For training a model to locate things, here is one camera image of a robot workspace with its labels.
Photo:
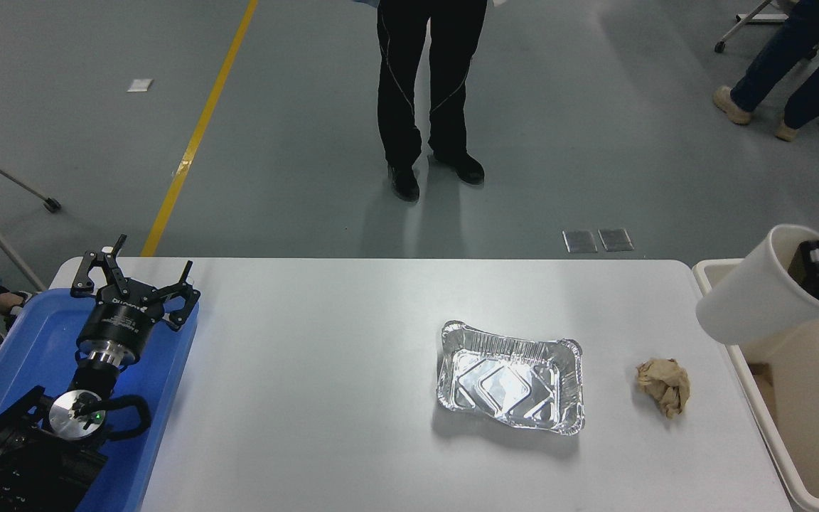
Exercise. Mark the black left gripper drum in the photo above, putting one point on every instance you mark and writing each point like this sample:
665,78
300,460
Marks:
118,323

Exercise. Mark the white paper cup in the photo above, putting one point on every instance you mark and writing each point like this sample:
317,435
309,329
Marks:
743,306

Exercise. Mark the blue plastic tray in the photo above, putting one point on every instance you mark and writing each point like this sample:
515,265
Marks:
33,341

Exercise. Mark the white paper scrap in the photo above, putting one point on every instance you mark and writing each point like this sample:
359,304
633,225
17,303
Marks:
141,84

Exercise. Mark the crumpled tan paper ball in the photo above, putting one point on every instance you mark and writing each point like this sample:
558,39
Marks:
665,387

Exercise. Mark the metal floor plate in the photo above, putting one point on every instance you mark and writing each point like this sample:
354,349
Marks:
580,240
616,239

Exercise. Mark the rectangular foil tray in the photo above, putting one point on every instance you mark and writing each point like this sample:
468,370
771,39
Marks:
509,384

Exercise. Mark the white wheeled metal frame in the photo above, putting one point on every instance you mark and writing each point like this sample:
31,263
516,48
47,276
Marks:
743,21

